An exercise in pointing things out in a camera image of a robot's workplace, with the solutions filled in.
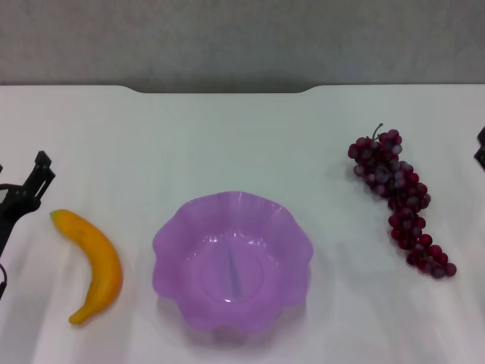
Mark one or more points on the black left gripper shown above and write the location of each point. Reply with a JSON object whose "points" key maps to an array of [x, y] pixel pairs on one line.
{"points": [[13, 206]]}

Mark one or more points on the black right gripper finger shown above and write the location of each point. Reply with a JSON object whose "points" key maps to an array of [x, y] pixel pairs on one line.
{"points": [[481, 157]]}

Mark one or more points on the dark red grape bunch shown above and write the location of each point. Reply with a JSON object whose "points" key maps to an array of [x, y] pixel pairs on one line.
{"points": [[398, 186]]}

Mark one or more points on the yellow banana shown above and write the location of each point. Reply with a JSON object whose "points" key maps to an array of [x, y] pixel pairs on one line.
{"points": [[100, 254]]}

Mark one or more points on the purple wavy plastic plate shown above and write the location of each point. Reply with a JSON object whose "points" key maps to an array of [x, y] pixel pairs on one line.
{"points": [[231, 261]]}

